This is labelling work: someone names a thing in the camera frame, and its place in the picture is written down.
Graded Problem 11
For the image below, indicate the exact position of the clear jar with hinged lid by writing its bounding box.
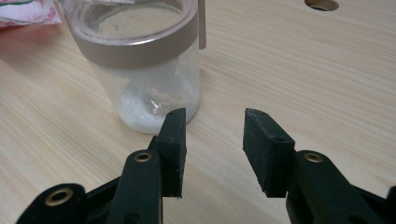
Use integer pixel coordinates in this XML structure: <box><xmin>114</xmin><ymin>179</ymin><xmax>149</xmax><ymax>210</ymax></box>
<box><xmin>59</xmin><ymin>0</ymin><xmax>208</xmax><ymax>135</ymax></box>

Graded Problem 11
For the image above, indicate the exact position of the red and white plastic bag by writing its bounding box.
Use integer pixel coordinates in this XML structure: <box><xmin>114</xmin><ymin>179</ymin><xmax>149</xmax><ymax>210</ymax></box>
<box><xmin>0</xmin><ymin>0</ymin><xmax>63</xmax><ymax>28</ymax></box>

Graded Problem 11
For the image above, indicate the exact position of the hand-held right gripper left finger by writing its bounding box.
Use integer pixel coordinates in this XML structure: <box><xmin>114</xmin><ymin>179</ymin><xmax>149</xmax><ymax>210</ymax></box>
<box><xmin>106</xmin><ymin>107</ymin><xmax>187</xmax><ymax>224</ymax></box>

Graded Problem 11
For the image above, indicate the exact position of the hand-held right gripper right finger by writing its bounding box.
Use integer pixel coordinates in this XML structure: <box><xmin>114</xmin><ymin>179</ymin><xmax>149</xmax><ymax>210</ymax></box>
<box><xmin>242</xmin><ymin>107</ymin><xmax>384</xmax><ymax>224</ymax></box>

